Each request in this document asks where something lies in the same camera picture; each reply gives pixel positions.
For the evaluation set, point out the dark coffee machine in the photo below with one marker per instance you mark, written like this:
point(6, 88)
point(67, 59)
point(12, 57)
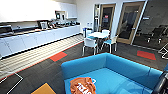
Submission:
point(60, 15)

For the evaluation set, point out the white kitchen counter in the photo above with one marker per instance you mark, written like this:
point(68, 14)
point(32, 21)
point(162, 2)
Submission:
point(33, 40)

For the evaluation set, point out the dark framed door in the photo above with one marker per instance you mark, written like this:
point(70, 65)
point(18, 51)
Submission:
point(128, 23)

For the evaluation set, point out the white framed countertop appliance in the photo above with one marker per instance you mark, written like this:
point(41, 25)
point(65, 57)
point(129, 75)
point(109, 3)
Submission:
point(43, 25)

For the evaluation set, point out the orange printed hoodie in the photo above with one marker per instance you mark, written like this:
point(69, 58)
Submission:
point(83, 86)

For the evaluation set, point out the black lounge chair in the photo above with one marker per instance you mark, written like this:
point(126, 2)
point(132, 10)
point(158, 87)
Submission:
point(156, 33)

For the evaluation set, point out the white chair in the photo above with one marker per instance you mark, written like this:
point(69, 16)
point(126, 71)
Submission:
point(90, 41)
point(111, 40)
point(88, 32)
point(106, 31)

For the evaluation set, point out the white rectangular table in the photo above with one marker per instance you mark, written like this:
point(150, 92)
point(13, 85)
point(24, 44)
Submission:
point(99, 34)

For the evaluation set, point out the white metal frame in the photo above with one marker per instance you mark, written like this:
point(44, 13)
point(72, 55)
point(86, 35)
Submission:
point(163, 53)

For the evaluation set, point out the white upper kitchen cabinets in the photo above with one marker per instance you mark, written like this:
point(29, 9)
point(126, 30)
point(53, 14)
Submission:
point(26, 10)

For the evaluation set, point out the blue sofa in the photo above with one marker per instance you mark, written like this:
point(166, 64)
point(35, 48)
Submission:
point(133, 71)

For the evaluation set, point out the dark microwave oven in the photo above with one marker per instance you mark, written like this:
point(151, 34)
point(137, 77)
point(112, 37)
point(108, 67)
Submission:
point(6, 30)

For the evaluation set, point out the wood framed glass door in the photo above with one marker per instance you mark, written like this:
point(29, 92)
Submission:
point(106, 18)

